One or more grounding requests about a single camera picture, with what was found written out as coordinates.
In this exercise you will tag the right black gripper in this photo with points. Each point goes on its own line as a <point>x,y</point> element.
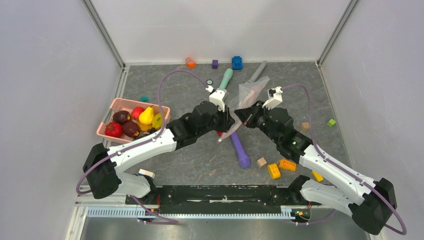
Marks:
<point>246,114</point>

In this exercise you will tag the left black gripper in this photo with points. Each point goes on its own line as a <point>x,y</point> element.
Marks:
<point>226,121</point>

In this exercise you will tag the clear zip top bag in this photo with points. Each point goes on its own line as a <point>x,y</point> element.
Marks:
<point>248,94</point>

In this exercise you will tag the yellow starfruit toy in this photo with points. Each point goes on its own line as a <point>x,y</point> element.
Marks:
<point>157,121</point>

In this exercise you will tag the yellow pear toy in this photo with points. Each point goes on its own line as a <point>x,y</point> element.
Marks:
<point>146,117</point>

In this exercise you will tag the orange wrinkled fruit toy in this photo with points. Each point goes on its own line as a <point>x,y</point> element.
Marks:
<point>143,127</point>

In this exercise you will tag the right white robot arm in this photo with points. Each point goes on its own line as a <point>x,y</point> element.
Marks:
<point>369,202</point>

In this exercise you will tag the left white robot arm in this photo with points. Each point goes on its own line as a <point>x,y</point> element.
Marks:
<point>105,168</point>

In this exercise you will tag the purple toy microphone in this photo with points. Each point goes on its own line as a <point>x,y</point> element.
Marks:
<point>242,157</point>

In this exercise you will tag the mint green toy microphone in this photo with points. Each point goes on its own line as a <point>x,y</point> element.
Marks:
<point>226,78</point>

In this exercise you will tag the tan wooden cube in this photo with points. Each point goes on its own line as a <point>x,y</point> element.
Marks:
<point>261,162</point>

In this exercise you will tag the blue toy car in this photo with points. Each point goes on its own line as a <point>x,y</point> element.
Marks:
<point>237,63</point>

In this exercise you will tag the purple cube block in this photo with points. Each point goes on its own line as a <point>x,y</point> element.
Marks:
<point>215,64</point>

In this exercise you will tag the tan cube block right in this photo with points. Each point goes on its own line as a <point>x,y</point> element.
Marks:
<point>305,126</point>

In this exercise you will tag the orange toy brick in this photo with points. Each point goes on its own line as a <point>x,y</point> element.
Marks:
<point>287,165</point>

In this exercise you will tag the yellow toy brick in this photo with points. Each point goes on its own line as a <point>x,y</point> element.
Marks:
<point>274,171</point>

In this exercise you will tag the orange semicircle block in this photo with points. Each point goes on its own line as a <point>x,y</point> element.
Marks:
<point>190,63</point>

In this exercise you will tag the lime green cube block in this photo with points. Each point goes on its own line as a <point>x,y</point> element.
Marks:
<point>331,122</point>

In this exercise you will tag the teal house block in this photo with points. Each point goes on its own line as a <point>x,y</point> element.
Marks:
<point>144,99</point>

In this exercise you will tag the yellow flat block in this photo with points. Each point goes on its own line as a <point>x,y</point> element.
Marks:
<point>318,177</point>

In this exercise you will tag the dark red mangosteen lower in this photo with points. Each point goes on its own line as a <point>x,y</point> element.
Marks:
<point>131,129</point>

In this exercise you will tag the dark red mangosteen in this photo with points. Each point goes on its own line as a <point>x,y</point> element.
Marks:
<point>131,129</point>
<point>121,117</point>

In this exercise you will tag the dark red mangosteen upper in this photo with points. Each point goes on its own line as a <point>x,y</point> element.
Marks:
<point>121,117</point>

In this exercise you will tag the pink plastic basket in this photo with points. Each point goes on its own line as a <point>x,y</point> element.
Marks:
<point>121,104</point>

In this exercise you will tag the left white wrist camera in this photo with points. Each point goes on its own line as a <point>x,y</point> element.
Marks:
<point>217,97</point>

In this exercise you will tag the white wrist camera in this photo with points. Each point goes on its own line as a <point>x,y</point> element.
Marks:
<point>274,98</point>
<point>217,97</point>

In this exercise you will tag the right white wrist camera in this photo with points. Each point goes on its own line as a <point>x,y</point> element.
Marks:
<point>274,98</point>

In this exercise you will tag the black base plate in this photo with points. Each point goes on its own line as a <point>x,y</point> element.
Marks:
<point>222,199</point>

